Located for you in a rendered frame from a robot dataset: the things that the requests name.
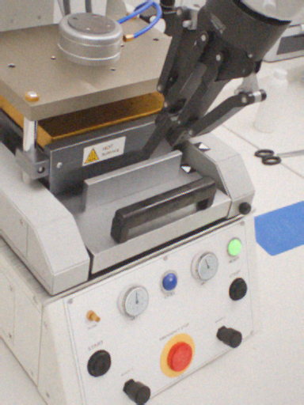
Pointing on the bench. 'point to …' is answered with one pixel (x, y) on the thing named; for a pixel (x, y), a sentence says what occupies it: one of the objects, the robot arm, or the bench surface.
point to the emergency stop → (180, 356)
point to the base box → (36, 369)
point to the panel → (159, 318)
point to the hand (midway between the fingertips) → (166, 134)
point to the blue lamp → (170, 281)
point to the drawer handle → (161, 206)
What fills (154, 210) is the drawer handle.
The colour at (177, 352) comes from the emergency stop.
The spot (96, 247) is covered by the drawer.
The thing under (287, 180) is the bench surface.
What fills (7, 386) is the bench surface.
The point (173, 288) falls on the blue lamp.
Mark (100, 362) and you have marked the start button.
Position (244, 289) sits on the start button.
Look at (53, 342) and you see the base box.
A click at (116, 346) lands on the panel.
